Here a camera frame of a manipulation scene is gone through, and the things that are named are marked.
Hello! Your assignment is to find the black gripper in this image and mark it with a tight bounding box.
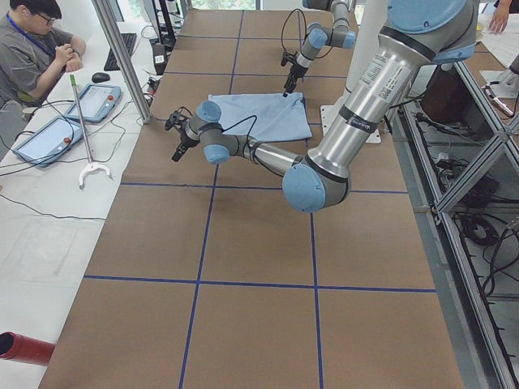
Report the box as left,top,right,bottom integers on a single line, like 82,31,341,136
165,109,199,162
281,51,309,97

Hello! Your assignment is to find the light blue t-shirt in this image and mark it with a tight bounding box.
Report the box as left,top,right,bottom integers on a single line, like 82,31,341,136
208,92,311,142

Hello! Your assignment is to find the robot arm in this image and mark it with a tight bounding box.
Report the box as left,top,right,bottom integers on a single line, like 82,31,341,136
281,0,357,97
165,1,478,212

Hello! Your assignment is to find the metal reacher grabber tool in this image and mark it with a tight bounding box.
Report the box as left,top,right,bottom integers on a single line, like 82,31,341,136
70,75,113,190

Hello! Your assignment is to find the black box with label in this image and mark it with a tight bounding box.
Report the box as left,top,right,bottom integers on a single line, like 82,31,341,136
152,43,168,75

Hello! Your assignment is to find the far teach pendant tablet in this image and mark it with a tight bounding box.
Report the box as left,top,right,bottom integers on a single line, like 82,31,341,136
73,83,122,124

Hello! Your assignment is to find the teach pendant tablet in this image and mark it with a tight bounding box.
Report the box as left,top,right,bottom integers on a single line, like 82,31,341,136
12,118,83,167
73,83,122,124

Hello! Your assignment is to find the black keyboard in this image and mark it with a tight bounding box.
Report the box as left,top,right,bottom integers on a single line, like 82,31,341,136
103,32,138,72

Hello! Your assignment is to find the black computer mouse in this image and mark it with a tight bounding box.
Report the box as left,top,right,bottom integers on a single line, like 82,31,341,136
91,72,110,83

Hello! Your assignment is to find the near teach pendant tablet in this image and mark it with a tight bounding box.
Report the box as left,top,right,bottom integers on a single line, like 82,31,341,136
12,118,83,167

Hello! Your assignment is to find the seated person in grey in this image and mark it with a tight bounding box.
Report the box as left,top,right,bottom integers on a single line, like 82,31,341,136
1,0,87,107

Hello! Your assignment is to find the red cylinder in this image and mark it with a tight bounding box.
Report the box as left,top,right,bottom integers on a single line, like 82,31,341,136
1,331,55,366

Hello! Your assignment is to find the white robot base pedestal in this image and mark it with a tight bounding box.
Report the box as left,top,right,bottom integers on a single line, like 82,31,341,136
320,0,410,144

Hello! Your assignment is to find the grey aluminium frame post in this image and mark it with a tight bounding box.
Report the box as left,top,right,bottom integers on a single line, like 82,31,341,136
92,0,152,124

